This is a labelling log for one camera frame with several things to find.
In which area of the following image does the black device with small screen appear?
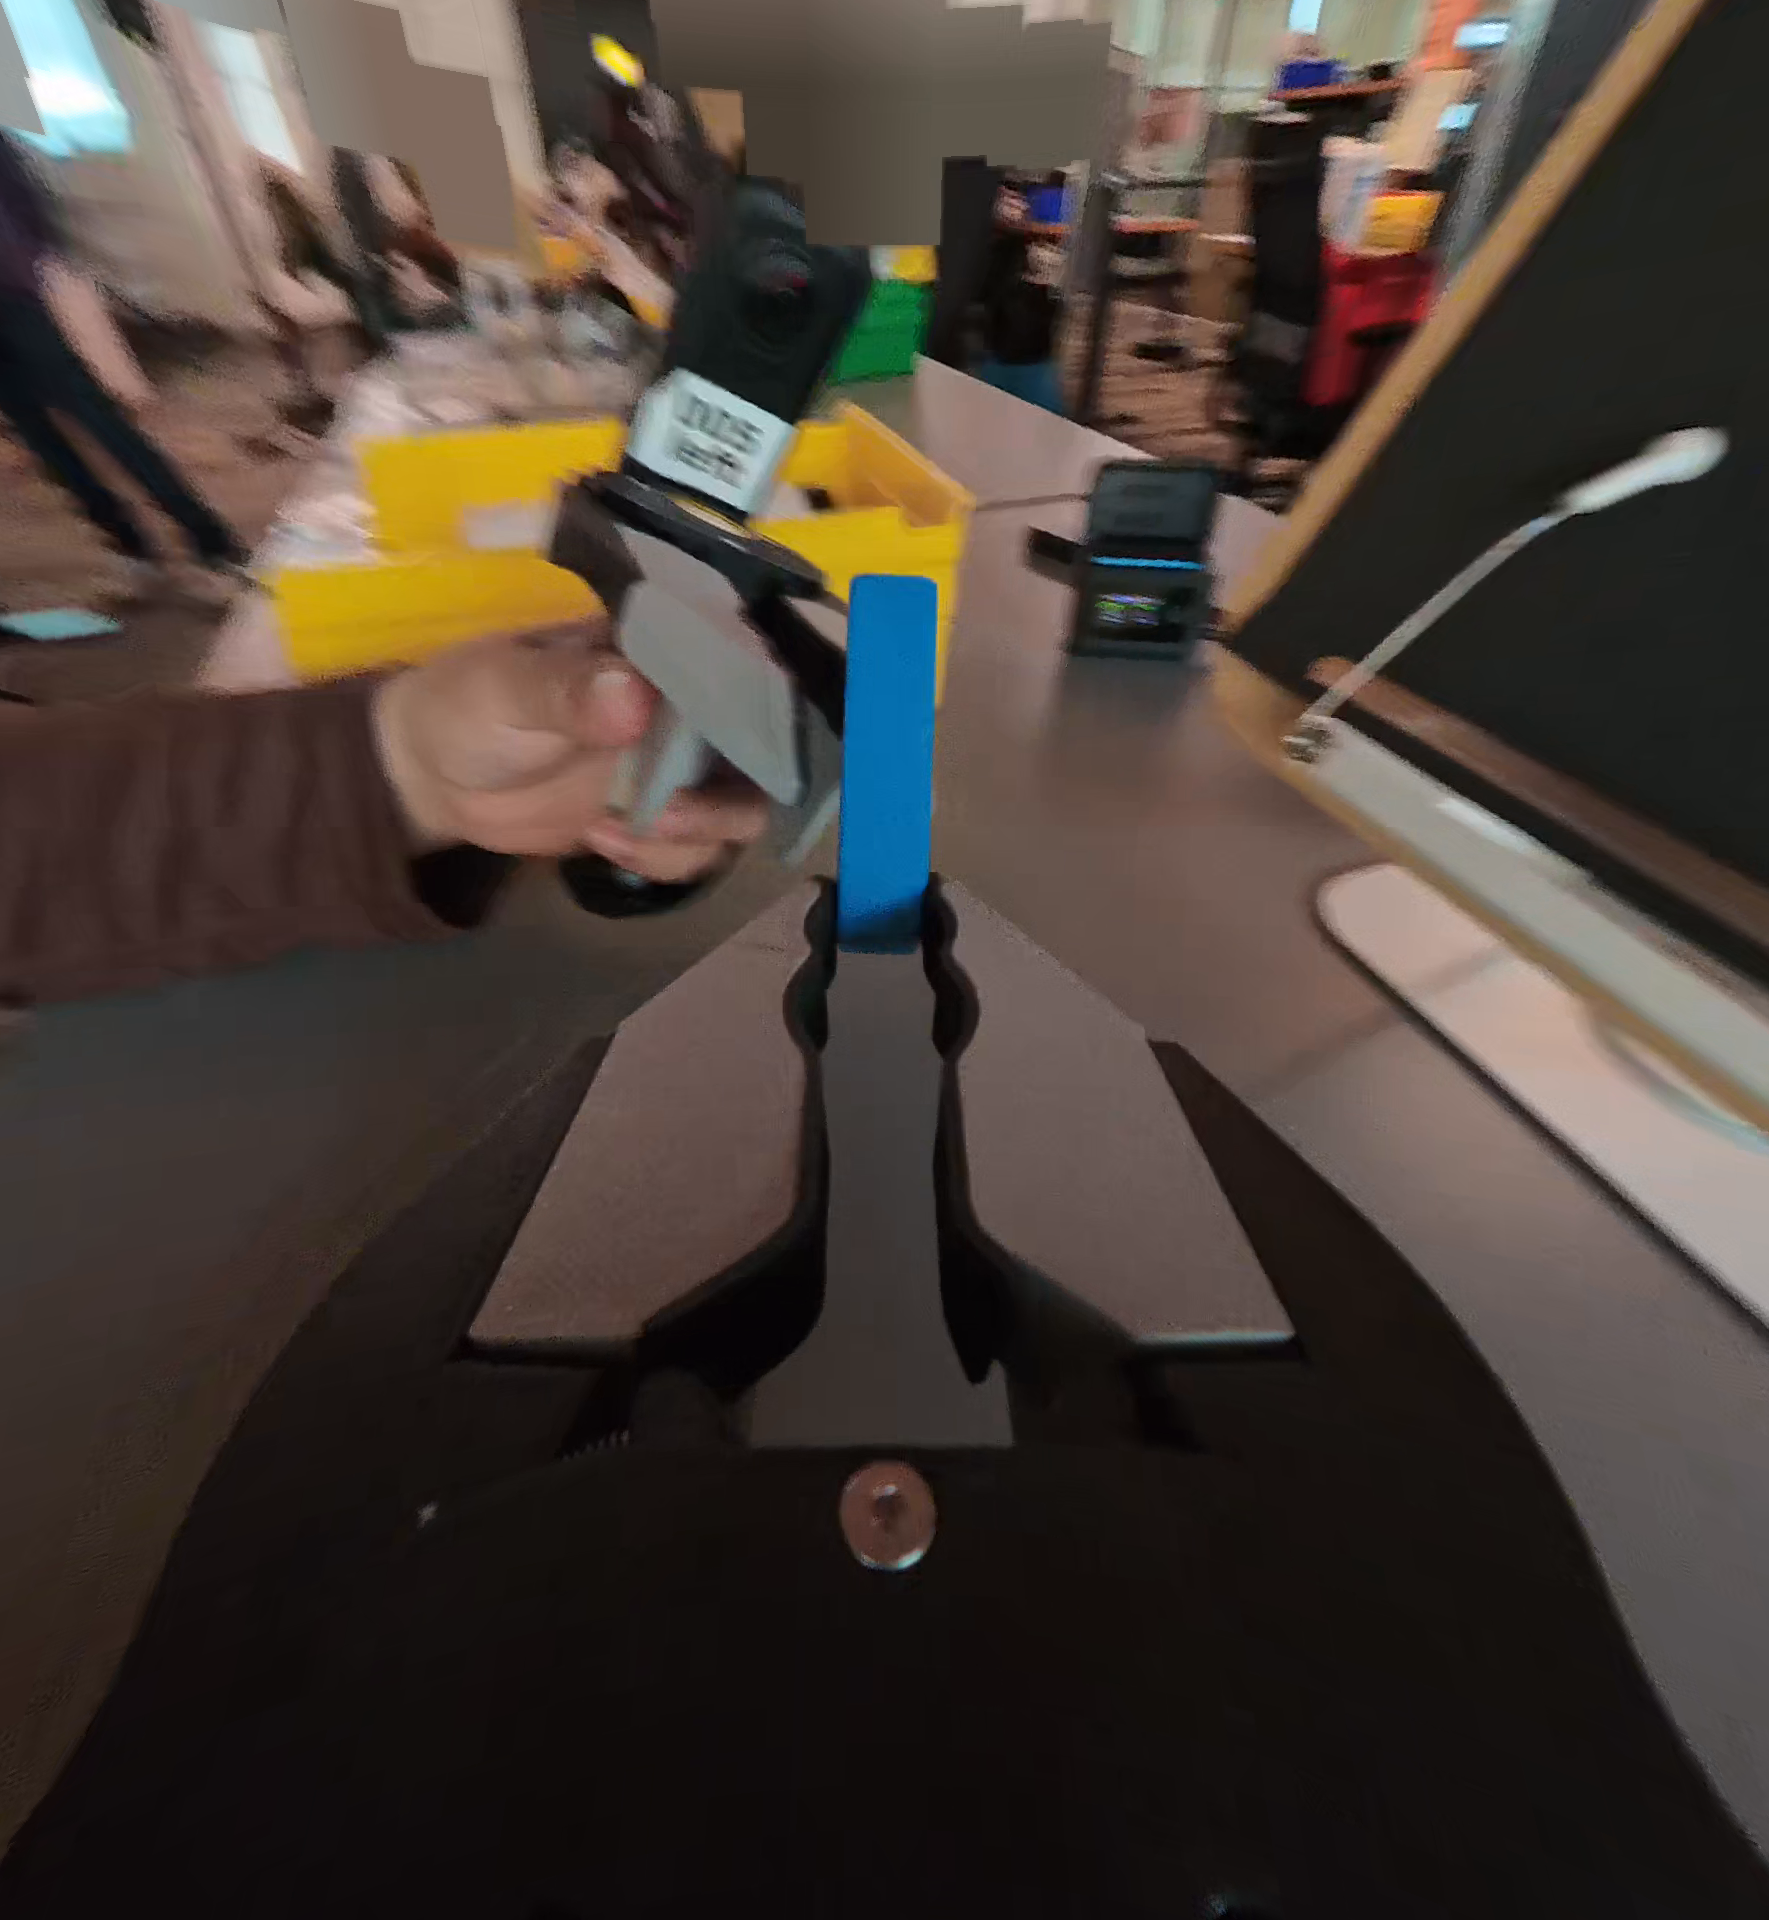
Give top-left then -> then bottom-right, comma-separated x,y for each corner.
1068,461 -> 1222,663

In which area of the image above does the person's left forearm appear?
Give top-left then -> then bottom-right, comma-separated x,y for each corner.
0,666 -> 513,1012

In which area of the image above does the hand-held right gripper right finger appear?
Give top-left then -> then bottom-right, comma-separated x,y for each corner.
918,877 -> 1296,1387

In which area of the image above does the black board with wooden edge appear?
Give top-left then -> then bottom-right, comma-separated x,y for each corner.
1216,0 -> 1769,1190

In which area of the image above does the shallow yellow plastic bin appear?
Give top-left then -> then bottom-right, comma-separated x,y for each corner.
268,552 -> 620,681

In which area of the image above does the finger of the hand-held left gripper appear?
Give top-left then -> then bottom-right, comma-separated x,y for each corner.
606,521 -> 851,866

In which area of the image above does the green plastic bin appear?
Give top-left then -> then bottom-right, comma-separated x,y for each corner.
828,274 -> 937,388

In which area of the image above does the person's left hand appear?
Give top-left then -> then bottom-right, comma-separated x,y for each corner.
372,620 -> 768,906

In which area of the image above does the large yellow plastic bin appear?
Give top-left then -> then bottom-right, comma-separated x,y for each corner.
356,402 -> 977,708

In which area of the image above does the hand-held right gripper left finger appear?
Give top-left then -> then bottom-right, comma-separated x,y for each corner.
468,877 -> 835,1347

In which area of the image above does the blue rectangular block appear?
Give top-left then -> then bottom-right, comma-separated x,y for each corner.
834,573 -> 944,961

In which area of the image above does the red cart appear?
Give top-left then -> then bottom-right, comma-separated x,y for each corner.
1300,236 -> 1437,409

